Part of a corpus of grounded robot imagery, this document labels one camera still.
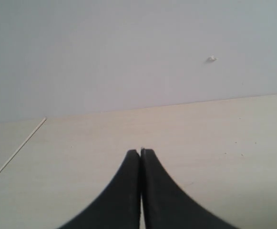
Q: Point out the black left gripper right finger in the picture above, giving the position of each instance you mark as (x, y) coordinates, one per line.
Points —
(166, 205)

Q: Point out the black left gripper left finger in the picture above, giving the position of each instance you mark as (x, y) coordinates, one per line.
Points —
(119, 204)

